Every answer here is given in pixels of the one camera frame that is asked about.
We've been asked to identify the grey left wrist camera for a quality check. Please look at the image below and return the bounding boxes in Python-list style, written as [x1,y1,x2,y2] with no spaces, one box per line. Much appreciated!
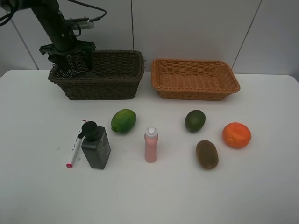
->
[66,18,94,37]

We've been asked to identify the orange tangerine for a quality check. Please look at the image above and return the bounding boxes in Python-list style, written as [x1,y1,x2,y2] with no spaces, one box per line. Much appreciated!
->
[222,122,252,149]

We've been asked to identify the bright green lime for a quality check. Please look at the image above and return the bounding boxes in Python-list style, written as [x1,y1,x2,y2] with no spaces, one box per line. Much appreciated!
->
[111,109,137,134]

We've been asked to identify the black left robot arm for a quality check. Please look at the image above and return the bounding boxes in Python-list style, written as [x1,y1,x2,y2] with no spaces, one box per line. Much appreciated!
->
[0,0,95,71]

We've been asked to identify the dark green avocado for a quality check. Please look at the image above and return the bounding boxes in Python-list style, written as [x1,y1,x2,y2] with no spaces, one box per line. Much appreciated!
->
[185,110,206,133]

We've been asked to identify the pink bottle white cap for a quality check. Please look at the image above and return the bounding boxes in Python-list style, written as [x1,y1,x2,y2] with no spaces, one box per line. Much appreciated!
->
[144,127,158,163]

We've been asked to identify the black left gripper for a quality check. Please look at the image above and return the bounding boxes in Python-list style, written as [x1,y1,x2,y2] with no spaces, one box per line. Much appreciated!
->
[39,35,96,72]

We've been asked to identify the black pump bottle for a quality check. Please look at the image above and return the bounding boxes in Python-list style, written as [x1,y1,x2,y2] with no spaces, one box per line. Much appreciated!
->
[78,121,111,169]

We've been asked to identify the black whiteboard eraser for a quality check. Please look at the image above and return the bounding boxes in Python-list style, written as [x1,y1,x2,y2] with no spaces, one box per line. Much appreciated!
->
[63,55,90,77]

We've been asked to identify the brown kiwi fruit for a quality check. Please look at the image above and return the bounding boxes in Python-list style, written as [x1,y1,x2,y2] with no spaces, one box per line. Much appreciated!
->
[196,140,219,169]

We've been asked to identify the white marker pink cap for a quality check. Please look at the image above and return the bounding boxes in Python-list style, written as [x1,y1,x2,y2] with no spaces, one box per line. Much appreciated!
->
[66,120,87,168]

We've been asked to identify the dark brown wicker basket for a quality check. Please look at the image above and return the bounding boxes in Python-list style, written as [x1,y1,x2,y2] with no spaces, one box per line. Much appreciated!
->
[48,50,144,100]

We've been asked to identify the orange wicker basket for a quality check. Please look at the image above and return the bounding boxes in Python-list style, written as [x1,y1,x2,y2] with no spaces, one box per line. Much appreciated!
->
[151,59,240,101]

